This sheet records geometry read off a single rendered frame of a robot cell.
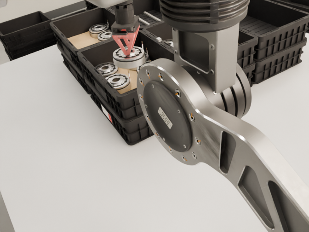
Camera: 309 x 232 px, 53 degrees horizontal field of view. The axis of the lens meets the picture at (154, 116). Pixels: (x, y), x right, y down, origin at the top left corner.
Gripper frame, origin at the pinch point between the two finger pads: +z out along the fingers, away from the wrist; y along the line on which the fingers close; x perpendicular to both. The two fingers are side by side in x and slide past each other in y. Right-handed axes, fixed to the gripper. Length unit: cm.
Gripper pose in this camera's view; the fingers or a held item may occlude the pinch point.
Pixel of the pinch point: (128, 49)
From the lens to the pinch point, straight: 101.9
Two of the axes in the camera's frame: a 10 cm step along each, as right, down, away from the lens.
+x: 9.9, 0.4, -1.6
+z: 0.6, 8.1, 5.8
